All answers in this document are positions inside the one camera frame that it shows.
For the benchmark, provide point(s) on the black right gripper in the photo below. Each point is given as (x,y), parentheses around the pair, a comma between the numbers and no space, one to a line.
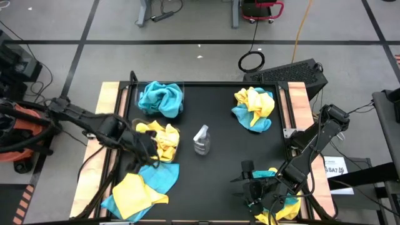
(265,193)

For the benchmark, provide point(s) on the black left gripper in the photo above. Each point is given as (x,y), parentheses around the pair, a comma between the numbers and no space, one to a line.
(140,148)

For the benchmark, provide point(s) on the teal microfiber towel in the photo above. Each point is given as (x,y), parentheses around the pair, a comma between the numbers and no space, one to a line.
(265,173)

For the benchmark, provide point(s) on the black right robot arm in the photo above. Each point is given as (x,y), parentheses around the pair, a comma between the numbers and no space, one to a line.
(312,140)

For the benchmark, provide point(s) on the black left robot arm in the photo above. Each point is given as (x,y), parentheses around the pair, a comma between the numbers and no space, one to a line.
(107,126)

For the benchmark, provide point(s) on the clear plastic basket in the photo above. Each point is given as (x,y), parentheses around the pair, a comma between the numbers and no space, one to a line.
(135,121)
(136,93)

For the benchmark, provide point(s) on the clear spray bottle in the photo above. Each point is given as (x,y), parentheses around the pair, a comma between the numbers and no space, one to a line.
(202,145)

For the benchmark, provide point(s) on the light wooden side board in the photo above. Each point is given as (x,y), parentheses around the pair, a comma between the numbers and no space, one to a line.
(90,175)
(300,100)

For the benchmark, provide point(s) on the white paper sign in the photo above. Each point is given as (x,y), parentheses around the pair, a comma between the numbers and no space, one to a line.
(336,164)

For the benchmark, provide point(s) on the black power strip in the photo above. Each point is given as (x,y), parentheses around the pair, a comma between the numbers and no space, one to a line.
(162,16)

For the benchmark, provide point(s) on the grey desk leg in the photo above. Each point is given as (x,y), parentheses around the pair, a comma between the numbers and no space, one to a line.
(235,14)
(144,12)

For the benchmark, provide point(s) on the black perforated computer case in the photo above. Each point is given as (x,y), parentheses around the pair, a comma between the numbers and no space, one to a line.
(297,73)

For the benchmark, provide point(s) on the orange and black vacuum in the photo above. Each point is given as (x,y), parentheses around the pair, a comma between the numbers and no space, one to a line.
(22,126)

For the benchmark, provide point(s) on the black orange striped ramp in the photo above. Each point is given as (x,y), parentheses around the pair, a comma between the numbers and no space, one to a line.
(23,203)

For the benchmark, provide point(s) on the black equipment stack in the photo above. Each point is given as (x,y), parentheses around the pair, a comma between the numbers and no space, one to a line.
(15,65)

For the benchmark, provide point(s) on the grey side table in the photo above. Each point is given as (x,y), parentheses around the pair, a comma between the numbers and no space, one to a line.
(387,131)

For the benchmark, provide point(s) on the red and black cart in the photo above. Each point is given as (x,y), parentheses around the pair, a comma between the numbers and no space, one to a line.
(259,9)

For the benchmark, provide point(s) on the silver corner bracket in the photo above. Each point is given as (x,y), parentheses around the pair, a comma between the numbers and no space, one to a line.
(288,133)

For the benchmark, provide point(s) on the black aluminium table frame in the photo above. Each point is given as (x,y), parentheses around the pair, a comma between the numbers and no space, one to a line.
(203,83)

